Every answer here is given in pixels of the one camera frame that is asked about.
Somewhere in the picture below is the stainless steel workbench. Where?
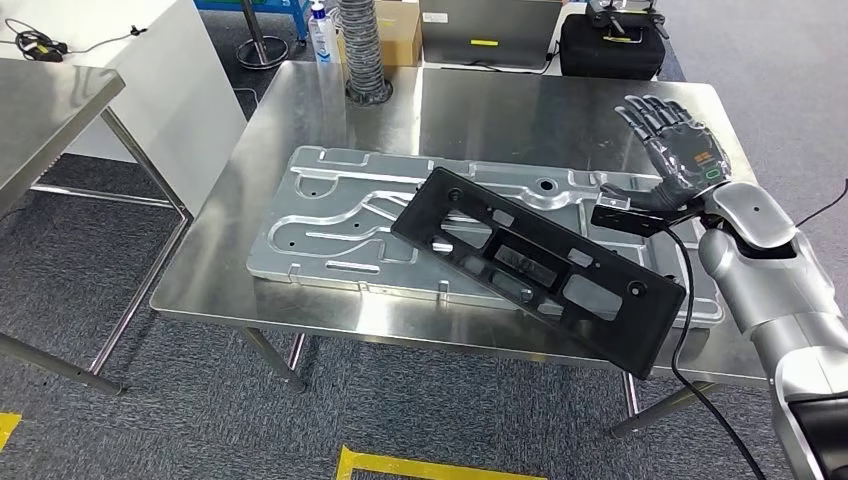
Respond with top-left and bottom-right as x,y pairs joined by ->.
150,60 -> 770,439

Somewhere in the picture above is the large aluminium plate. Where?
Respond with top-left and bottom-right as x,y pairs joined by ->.
246,145 -> 725,327

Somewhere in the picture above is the thin black cable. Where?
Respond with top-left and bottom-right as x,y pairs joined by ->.
794,178 -> 848,230

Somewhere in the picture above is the black round stand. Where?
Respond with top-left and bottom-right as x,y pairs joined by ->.
235,0 -> 291,71

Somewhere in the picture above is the stainless steel table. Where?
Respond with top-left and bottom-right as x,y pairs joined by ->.
0,58 -> 195,397

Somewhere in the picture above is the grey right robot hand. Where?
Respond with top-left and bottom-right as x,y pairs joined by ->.
599,94 -> 733,213

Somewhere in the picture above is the black carry case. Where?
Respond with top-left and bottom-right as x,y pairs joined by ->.
559,13 -> 667,82

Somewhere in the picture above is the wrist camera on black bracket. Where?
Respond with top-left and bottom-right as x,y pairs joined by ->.
590,203 -> 707,238

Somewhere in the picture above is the clear bottle with blue cap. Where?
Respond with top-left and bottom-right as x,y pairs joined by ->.
306,0 -> 340,66

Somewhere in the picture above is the yellow floor tape square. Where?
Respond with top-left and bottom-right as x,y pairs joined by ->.
0,411 -> 22,452
335,445 -> 548,480

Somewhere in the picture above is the black device with cable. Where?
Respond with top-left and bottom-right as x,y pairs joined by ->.
5,18 -> 148,64

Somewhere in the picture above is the black controller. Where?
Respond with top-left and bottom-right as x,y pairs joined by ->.
586,0 -> 670,41

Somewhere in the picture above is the cardboard box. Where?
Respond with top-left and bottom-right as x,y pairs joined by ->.
336,0 -> 424,68

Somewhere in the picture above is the black plastic frame part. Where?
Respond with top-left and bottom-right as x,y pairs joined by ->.
390,166 -> 687,380

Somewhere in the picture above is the blue cart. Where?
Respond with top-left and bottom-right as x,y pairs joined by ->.
193,0 -> 313,42

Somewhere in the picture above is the white cabinet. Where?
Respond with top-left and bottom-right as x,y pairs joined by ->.
0,0 -> 248,217

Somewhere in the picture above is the grey ribbed hose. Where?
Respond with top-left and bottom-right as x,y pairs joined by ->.
336,0 -> 394,106

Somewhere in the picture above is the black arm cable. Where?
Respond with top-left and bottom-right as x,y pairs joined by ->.
661,225 -> 768,480

